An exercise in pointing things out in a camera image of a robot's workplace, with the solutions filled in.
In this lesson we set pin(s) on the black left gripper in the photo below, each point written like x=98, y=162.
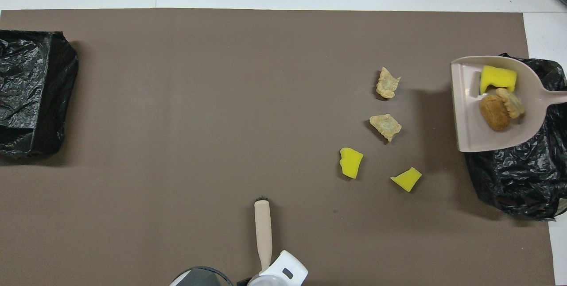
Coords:
x=244, y=283

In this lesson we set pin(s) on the notched yellow sponge piece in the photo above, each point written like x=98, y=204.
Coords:
x=351, y=163

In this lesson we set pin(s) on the yellow sponge wedge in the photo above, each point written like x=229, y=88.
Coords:
x=406, y=179

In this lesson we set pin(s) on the beige plastic dustpan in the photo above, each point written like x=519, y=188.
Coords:
x=474, y=117

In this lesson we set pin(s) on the brown bread roll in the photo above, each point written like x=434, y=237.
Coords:
x=495, y=113

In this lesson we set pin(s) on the yellow sponge block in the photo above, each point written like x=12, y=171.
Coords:
x=498, y=80

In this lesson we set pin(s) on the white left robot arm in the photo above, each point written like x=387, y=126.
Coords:
x=283, y=270

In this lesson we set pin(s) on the black bag lined bin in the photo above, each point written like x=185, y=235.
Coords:
x=522, y=179
x=26, y=78

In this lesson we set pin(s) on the brown table mat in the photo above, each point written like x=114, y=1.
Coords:
x=177, y=78

